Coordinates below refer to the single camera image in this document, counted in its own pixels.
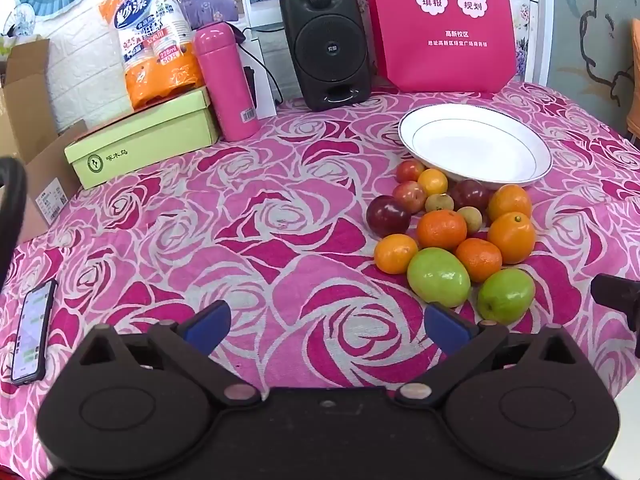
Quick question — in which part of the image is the pink thermos bottle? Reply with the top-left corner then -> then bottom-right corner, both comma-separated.
194,22 -> 261,142

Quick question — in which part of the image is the brown cardboard box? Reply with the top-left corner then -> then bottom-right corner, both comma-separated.
0,38 -> 88,231

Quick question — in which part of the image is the light green shoe box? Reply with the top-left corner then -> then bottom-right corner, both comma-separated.
64,86 -> 221,191

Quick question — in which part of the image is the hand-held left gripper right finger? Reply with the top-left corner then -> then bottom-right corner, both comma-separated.
395,301 -> 581,407

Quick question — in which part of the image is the small blue paper fan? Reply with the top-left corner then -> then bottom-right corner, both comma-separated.
9,2 -> 49,37

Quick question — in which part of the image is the red plum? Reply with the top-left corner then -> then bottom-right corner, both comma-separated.
392,181 -> 427,213
396,159 -> 427,184

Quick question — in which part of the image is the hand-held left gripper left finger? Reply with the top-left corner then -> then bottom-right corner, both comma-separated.
75,300 -> 263,408

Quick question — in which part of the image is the pink rose tablecloth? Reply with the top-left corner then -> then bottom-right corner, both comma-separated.
0,80 -> 640,480

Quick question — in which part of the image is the black smartphone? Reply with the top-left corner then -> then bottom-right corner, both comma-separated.
10,279 -> 58,387

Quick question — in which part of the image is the black speaker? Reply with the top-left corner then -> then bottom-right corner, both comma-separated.
279,0 -> 373,112

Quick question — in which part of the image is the deep orange mandarin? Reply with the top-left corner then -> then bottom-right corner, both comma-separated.
455,238 -> 503,284
416,209 -> 468,252

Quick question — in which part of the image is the large green jujube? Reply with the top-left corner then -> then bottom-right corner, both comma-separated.
406,247 -> 472,309

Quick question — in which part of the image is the white carton box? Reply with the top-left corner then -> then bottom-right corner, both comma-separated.
242,25 -> 279,121

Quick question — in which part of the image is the small orange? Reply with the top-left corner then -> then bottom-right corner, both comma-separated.
417,168 -> 449,198

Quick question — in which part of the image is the dark purple plum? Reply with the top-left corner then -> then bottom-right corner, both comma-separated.
450,179 -> 492,213
366,195 -> 413,239

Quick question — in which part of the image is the orange object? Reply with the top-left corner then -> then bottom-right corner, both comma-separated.
627,17 -> 640,136

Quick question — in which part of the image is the small green jujube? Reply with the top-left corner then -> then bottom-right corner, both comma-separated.
476,268 -> 536,324

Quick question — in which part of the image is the white door frame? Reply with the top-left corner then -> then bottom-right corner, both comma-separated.
524,0 -> 574,86

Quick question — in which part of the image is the dark curved bar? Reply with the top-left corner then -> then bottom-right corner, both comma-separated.
0,156 -> 28,281

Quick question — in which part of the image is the thin black cable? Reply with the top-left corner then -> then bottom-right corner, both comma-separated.
230,24 -> 282,108

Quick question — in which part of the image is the small olive kiwi fruit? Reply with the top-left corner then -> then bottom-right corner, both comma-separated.
425,193 -> 455,214

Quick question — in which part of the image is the pink tote bag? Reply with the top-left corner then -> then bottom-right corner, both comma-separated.
361,0 -> 516,94

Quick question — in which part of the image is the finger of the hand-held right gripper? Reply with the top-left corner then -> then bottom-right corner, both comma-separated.
590,274 -> 640,333

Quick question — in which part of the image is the orange paper cup package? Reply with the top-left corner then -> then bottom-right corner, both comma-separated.
97,0 -> 206,111

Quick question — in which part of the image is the white plate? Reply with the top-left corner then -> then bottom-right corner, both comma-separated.
398,105 -> 553,187

